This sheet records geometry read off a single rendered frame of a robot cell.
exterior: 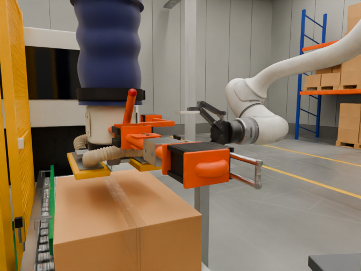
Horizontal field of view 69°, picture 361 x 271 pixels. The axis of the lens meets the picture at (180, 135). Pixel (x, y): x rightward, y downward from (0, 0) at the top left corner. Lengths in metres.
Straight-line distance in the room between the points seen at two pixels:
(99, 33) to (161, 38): 9.37
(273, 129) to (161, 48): 9.38
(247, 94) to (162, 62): 9.19
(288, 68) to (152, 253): 0.70
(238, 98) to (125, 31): 0.45
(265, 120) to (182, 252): 0.49
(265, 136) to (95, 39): 0.62
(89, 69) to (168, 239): 0.56
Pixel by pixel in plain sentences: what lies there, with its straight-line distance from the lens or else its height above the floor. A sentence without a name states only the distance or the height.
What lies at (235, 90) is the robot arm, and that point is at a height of 1.32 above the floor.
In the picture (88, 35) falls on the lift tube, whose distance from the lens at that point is 0.91.
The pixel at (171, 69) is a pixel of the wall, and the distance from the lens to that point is 10.19.
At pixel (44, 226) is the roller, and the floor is 0.54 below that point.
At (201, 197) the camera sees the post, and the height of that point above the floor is 0.79.
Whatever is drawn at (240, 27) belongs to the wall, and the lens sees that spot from 12.05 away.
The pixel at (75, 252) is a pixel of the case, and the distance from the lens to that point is 0.74.
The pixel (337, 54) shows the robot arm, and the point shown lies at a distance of 0.88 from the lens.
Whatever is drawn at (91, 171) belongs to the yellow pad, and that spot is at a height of 1.08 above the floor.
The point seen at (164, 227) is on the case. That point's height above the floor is 0.93.
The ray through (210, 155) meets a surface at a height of 1.20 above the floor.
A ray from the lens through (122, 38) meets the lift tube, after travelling 0.89.
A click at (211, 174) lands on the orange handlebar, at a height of 1.18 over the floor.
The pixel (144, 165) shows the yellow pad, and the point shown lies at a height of 1.08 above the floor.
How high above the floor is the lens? 1.28
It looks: 7 degrees down
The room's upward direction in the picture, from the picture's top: straight up
